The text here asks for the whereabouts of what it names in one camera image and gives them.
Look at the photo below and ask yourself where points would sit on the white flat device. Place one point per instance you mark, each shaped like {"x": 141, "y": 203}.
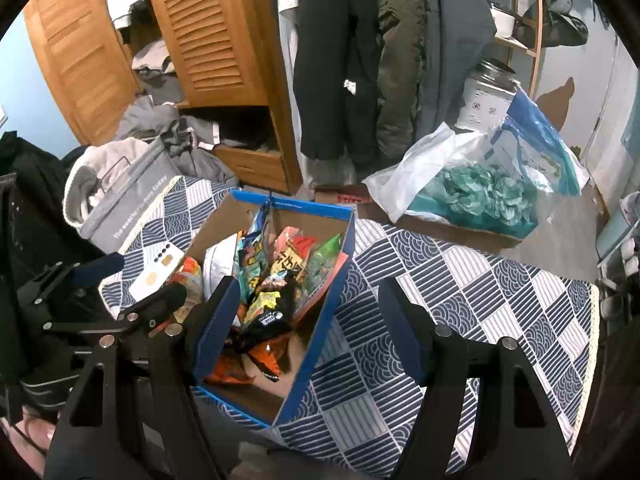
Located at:
{"x": 155, "y": 272}

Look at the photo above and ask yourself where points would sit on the green snack packet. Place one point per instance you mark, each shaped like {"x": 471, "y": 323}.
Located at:
{"x": 325, "y": 257}

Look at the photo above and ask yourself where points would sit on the white bucket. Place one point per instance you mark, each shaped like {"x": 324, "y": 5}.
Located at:
{"x": 482, "y": 100}

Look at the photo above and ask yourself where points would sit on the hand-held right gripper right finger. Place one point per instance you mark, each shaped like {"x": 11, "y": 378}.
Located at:
{"x": 405, "y": 330}

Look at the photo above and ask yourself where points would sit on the teal blue snack packet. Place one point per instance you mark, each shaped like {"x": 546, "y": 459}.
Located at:
{"x": 257, "y": 225}

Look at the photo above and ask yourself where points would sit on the louvered wooden wardrobe door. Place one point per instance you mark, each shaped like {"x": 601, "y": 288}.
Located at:
{"x": 210, "y": 25}

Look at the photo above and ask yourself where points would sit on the white hanging shirt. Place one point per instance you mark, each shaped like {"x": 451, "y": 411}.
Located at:
{"x": 287, "y": 20}

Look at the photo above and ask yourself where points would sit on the grey fabric bag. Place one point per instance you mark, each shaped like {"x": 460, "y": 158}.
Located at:
{"x": 125, "y": 195}

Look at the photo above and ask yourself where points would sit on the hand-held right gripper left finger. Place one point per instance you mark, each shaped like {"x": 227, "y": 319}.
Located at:
{"x": 220, "y": 330}

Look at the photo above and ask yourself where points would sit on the wooden shelf rack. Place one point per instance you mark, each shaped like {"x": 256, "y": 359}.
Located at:
{"x": 535, "y": 35}

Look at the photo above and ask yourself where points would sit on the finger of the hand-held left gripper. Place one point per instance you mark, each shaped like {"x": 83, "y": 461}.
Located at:
{"x": 95, "y": 266}
{"x": 160, "y": 301}

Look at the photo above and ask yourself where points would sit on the olive hanging jacket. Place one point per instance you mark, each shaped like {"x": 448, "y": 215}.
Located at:
{"x": 400, "y": 60}

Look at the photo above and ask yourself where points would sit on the black cloth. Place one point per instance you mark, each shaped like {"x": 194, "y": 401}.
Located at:
{"x": 30, "y": 160}

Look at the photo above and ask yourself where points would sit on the dark grey cap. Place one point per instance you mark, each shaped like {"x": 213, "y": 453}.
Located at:
{"x": 560, "y": 15}

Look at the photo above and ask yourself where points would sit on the pile of teal paper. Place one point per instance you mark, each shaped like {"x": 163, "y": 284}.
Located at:
{"x": 480, "y": 195}

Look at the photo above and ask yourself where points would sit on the teal cardboard box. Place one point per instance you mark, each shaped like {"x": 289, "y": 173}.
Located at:
{"x": 520, "y": 227}

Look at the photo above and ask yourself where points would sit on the white shoe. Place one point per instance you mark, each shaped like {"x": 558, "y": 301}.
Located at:
{"x": 620, "y": 255}

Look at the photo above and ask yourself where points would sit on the white pot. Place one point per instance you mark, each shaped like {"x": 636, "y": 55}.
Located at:
{"x": 502, "y": 20}

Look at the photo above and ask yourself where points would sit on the black snack packet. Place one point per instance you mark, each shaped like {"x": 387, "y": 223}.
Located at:
{"x": 270, "y": 325}

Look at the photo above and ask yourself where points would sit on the blue-grey hanging coat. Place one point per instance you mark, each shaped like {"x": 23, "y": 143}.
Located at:
{"x": 455, "y": 35}

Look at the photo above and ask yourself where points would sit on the navy white patterned tablecloth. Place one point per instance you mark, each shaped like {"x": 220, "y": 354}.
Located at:
{"x": 450, "y": 280}

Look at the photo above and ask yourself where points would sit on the orange swirl snack packet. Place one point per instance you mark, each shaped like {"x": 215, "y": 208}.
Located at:
{"x": 260, "y": 360}

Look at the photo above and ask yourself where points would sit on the orange striped snack packet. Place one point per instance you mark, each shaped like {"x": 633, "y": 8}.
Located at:
{"x": 189, "y": 270}

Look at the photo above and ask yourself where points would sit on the folded clothes in wardrobe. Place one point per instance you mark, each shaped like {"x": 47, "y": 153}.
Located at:
{"x": 155, "y": 65}

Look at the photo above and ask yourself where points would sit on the black hanging coat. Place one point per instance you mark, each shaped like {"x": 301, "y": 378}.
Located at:
{"x": 335, "y": 60}

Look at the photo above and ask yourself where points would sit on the flat brown cardboard box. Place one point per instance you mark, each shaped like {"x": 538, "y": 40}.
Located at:
{"x": 450, "y": 234}

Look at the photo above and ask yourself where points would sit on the white plastic bag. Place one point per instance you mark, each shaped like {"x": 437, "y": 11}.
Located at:
{"x": 425, "y": 170}

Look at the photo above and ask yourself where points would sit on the blue plastic bag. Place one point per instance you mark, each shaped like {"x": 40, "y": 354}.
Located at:
{"x": 545, "y": 145}

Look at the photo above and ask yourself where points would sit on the person's left hand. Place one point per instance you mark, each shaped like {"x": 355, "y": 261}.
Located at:
{"x": 37, "y": 437}

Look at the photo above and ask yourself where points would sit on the pale blue shoe rack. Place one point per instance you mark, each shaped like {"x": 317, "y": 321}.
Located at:
{"x": 622, "y": 230}

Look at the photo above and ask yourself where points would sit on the blue cardboard box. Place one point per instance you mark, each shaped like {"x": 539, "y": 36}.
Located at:
{"x": 330, "y": 310}

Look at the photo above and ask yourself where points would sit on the panelled wooden wardrobe door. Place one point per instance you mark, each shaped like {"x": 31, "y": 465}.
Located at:
{"x": 75, "y": 35}

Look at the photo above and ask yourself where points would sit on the silver-backed snack packet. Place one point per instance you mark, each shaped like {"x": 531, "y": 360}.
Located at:
{"x": 220, "y": 260}

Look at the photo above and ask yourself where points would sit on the pile of grey clothes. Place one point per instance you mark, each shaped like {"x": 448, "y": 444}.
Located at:
{"x": 190, "y": 135}

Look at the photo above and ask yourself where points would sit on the long yellow snack packet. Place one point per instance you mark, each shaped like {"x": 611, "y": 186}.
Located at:
{"x": 262, "y": 301}

